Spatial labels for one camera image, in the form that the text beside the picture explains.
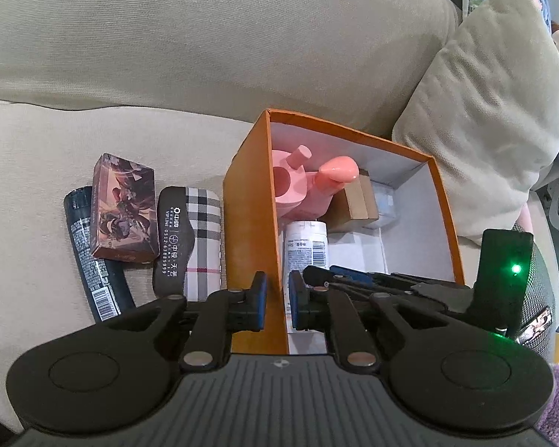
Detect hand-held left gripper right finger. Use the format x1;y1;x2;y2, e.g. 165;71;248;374
289;271;448;371

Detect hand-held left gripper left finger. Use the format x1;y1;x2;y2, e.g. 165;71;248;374
81;271;268;373

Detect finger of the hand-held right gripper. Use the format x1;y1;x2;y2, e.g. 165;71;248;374
304;265;448;310
330;265;469;292

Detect white tube bottle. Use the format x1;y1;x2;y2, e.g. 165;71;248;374
283;220;329;333

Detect small brown box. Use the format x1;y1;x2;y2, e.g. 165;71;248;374
326;170;380;234

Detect clear plastic box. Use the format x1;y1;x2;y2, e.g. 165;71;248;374
363;181;397;229

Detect plaid glasses case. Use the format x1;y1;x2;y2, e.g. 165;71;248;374
152;186;224;303

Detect pink cup holder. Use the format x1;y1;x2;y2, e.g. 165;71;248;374
271;145;314;219

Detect pink pump bottle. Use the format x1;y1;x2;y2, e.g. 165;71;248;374
303;156;360;221

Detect orange cardboard box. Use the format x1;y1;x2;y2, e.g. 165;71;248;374
222;108;467;355

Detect dark blue bottle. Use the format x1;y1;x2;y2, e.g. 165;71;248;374
64;187;137;322

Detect illustrated brown card box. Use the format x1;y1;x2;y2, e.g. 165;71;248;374
89;152;160;264

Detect beige pillow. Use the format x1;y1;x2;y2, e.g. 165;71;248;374
391;0;559;247

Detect beige sofa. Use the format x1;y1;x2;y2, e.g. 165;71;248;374
0;0;559;447

